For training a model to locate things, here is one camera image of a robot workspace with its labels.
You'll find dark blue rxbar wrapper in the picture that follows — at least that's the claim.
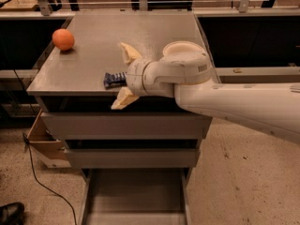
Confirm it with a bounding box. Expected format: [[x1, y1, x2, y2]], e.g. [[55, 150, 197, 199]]
[[103, 72, 127, 89]]

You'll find black shoe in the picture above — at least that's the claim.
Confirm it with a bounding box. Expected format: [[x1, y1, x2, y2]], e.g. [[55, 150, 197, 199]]
[[0, 202, 24, 225]]

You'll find brown cardboard box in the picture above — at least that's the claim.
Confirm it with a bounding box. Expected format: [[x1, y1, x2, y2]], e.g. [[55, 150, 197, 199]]
[[27, 112, 70, 168]]

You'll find grey open bottom drawer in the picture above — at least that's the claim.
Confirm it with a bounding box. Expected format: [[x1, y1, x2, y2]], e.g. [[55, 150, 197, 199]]
[[78, 169, 192, 225]]

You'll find black floor cable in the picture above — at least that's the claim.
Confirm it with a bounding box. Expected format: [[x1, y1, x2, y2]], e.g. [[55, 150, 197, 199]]
[[22, 132, 78, 225]]

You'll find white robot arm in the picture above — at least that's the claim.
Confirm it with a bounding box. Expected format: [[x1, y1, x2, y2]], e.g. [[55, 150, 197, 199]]
[[112, 41, 300, 143]]

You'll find grey drawer cabinet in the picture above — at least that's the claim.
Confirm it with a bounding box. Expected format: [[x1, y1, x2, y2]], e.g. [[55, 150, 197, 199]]
[[26, 10, 223, 225]]

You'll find orange fruit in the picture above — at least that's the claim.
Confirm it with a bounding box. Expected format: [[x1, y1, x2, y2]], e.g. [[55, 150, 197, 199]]
[[52, 29, 75, 51]]

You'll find grey top drawer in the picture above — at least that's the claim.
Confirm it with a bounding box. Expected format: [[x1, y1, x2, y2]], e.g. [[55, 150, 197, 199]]
[[41, 112, 212, 140]]

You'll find grey middle drawer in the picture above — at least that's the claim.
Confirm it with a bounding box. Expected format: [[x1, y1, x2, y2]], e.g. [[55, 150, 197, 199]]
[[65, 149, 200, 169]]

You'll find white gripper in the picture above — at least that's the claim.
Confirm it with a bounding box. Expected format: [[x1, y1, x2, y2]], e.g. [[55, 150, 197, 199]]
[[111, 42, 152, 110]]

